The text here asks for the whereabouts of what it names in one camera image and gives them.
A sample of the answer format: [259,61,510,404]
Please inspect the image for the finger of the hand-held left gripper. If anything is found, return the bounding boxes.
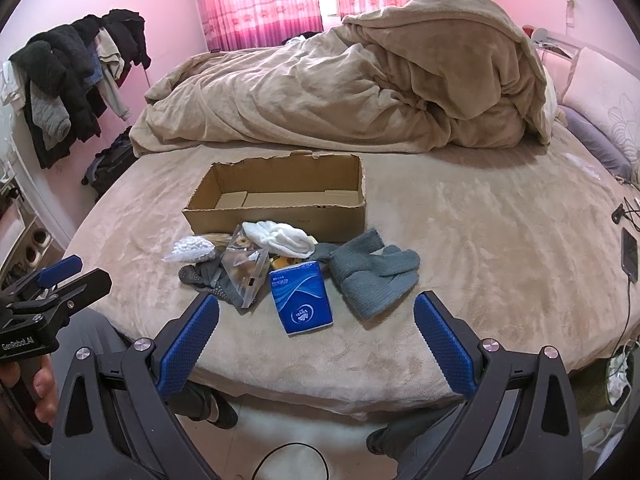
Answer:
[15,255,83,291]
[10,268,113,322]

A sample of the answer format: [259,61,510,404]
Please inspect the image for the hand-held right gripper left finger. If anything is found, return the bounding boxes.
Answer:
[50,292,221,480]

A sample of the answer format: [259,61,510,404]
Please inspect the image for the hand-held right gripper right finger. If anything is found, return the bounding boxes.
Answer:
[407,291,583,480]

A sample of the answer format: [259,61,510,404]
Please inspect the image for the grey dotted socks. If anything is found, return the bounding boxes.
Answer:
[179,255,261,308]

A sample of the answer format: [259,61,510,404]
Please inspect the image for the clear zip bag of snacks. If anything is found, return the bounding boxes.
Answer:
[220,227,271,309]

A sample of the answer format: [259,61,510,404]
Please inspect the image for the blue tissue packet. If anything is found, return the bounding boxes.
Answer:
[268,261,335,336]

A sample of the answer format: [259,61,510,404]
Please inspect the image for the white socks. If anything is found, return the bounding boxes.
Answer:
[242,220,318,257]

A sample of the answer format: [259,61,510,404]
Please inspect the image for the brown cardboard box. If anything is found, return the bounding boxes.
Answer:
[182,152,368,246]

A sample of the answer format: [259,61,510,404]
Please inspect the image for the person's left hand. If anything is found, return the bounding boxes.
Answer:
[32,356,58,429]

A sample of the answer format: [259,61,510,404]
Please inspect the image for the shoe rack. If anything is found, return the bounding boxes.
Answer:
[0,150,56,281]

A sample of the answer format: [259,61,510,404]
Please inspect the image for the person's right leg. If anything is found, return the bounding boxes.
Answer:
[365,420,431,480]

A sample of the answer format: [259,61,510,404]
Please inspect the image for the pile of hanging clothes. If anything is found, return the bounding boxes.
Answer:
[0,9,152,171]

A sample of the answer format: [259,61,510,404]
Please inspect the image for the black phone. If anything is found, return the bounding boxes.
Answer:
[620,228,640,281]

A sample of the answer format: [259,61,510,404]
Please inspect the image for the clear plastic wrapper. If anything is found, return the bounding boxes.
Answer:
[562,152,608,181]

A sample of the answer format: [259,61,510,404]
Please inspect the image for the grey pillow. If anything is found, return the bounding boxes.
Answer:
[557,105,633,178]

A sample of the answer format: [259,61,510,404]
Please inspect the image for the beige fleece blanket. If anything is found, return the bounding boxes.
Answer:
[130,0,558,156]

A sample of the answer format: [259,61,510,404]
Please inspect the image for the floral pillow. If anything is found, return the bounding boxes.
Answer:
[522,25,640,186]

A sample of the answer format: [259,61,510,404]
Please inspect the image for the black floor cable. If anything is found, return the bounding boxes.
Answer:
[252,442,328,480]

